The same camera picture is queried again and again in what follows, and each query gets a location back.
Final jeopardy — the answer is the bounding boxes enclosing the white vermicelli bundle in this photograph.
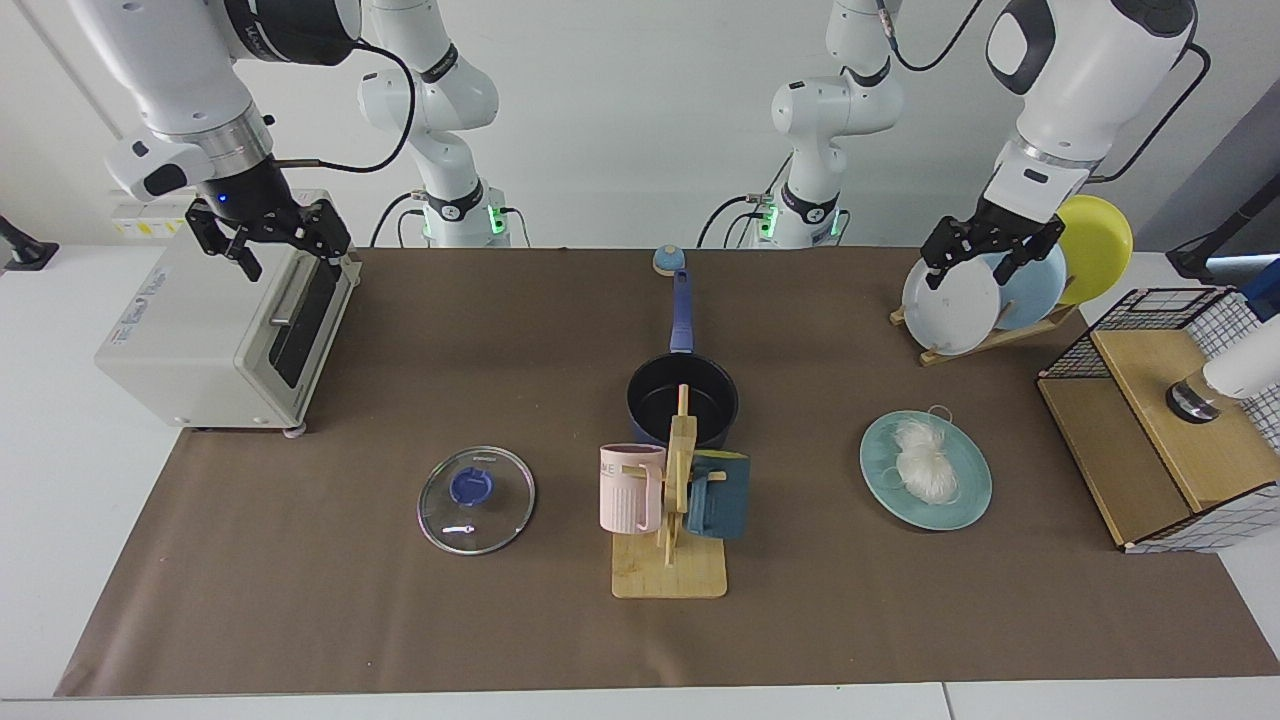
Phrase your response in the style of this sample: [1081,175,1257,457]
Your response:
[890,405,963,503]

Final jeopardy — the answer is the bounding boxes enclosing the glass lid with blue knob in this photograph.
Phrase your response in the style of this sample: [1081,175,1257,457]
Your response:
[417,446,537,556]

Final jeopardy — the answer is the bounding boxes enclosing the light blue plate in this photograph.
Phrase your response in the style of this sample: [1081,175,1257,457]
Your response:
[985,240,1068,331]

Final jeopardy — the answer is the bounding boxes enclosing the white plate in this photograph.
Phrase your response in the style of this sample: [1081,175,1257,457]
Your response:
[901,247,1003,357]

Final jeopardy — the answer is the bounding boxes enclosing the wooden plate rack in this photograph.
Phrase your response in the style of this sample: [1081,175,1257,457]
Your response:
[889,300,1081,368]

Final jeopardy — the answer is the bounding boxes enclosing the yellow plate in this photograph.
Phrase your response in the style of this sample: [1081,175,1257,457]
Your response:
[1055,194,1135,307]

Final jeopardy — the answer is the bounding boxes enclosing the teal green plate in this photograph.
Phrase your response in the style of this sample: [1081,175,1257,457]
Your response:
[859,410,994,532]

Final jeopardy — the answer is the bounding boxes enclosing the pale toaster oven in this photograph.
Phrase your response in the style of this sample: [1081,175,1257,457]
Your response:
[95,188,361,439]

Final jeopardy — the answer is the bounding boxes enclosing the white cylindrical device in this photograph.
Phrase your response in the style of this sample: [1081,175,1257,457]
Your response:
[1165,335,1280,425]

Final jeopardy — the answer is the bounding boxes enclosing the dark teal cup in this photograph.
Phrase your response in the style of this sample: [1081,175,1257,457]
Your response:
[686,450,751,542]

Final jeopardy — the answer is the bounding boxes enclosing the brown table cloth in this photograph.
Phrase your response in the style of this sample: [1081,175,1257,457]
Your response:
[55,247,1280,698]

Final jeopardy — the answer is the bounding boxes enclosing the pink ribbed cup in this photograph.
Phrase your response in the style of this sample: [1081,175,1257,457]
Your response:
[599,443,668,535]

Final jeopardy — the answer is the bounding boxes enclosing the wooden cup stand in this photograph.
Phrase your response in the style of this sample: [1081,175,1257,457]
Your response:
[611,384,729,600]

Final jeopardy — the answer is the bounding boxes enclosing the black base cable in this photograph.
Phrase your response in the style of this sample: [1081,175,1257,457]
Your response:
[697,192,776,249]
[370,190,431,249]

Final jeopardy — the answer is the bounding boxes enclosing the white wall socket strip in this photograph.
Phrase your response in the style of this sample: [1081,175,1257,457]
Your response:
[108,190,201,241]

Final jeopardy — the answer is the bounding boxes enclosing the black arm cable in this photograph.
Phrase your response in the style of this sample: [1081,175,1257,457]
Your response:
[270,38,417,174]
[1088,40,1213,186]

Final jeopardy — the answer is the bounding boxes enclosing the wire basket with wooden floor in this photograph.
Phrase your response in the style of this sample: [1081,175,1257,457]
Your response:
[1036,286,1280,555]

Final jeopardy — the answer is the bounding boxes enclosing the black clamp mount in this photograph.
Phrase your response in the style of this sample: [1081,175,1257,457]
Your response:
[0,215,59,273]

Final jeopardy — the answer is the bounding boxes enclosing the blue bracket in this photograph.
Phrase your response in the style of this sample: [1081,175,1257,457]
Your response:
[1240,258,1280,323]

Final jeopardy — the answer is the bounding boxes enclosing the black pot with blue handle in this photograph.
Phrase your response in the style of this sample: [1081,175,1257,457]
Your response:
[626,268,741,449]

